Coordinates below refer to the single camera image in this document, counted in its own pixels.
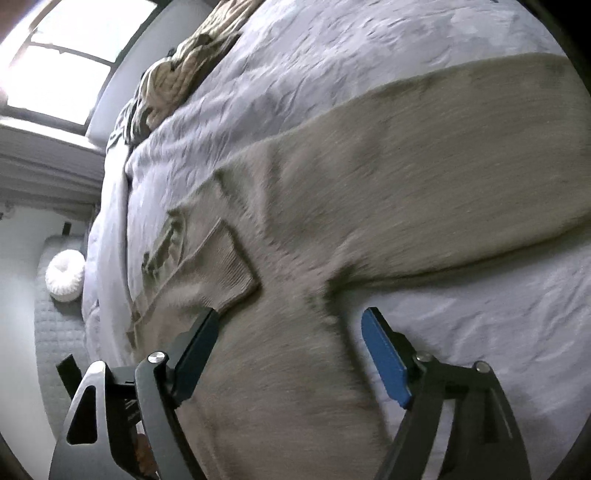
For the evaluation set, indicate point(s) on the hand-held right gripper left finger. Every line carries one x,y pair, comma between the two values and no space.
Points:
198,353

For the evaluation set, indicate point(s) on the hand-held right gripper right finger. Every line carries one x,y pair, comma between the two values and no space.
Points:
385,360

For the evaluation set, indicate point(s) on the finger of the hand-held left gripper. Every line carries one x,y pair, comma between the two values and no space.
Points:
68,371

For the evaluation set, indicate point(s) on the beige knitted sweater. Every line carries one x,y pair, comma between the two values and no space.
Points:
332,207

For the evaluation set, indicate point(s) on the grey quilted floor mat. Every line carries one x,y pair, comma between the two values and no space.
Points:
60,332

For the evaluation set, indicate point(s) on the white round cushion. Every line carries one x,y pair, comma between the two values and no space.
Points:
64,277

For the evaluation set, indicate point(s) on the white window sill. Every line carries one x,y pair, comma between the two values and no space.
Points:
46,157

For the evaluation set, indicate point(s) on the beige patterned blanket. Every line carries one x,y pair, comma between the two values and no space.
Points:
184,60

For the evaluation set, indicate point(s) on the grey bedspread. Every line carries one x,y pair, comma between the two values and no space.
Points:
323,60

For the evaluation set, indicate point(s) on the bright window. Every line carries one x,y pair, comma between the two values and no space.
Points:
69,55

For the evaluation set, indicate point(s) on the small black wall fixture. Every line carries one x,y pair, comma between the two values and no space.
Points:
67,228

